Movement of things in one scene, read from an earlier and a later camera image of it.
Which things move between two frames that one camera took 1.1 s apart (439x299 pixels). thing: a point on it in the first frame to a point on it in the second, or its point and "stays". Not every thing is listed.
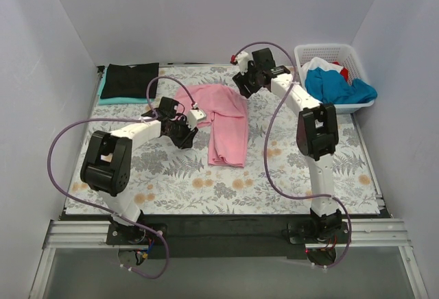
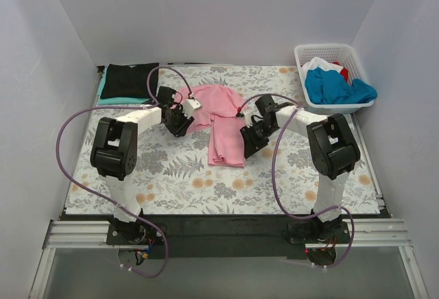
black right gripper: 245,81 to 251,140
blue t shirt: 332,87 stays
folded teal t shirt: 125,101 stays
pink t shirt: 226,108 stays
